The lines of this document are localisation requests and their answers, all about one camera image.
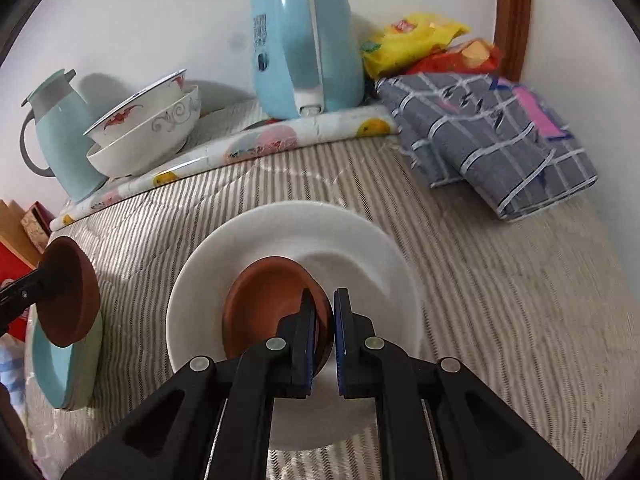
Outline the cardboard box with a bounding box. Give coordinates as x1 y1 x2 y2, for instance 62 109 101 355
0 200 41 269

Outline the red paper bag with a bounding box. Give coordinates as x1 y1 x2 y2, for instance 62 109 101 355
0 244 34 342

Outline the light blue thermos jug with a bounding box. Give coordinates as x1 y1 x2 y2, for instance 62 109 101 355
20 70 107 203

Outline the painted porcelain bowl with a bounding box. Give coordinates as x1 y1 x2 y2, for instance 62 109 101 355
84 68 186 148

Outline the grey checked cloth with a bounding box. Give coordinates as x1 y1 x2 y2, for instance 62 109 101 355
375 73 598 221

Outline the patterned brown box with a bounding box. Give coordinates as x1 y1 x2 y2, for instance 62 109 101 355
21 202 54 254

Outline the blue square plate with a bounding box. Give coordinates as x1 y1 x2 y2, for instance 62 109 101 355
32 312 103 411

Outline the yellow snack bag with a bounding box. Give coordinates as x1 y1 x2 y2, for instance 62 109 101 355
360 12 471 80

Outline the brown clay bowl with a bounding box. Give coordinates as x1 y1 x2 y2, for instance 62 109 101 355
36 236 100 348
221 256 335 374

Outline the light blue electric kettle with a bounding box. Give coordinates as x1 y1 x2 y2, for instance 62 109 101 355
250 0 364 119

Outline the red snack bag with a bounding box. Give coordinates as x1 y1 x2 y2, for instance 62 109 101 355
405 38 502 75

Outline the fruit pattern rolled mat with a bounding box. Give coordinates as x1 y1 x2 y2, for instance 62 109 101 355
50 101 398 231

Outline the blue striped bag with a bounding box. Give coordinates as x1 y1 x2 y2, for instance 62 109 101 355
0 334 26 419

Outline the striped quilted table cover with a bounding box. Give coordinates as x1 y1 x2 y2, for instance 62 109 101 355
25 138 639 479

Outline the large white porcelain bowl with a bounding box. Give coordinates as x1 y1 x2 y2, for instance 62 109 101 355
87 86 202 178

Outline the brown wooden door frame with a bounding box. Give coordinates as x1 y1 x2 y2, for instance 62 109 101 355
494 0 532 81

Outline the white ceramic bowl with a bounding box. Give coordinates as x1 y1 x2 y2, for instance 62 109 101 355
166 200 425 451

